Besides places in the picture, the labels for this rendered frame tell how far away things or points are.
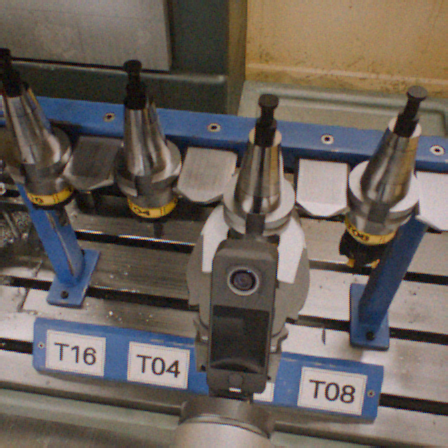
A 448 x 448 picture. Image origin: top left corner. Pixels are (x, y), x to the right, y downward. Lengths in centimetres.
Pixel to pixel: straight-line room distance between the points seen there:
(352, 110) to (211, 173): 115
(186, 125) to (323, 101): 110
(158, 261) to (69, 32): 58
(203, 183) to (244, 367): 18
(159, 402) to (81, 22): 78
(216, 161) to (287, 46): 108
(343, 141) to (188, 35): 69
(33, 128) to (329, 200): 27
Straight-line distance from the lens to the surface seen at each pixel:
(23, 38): 126
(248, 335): 38
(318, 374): 68
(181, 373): 70
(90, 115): 56
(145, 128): 46
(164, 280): 80
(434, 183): 53
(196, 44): 117
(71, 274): 79
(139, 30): 115
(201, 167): 50
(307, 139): 52
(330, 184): 50
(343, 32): 154
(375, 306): 73
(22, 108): 50
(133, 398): 73
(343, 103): 162
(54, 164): 52
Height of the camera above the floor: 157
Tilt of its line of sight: 51 degrees down
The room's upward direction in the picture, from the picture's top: straight up
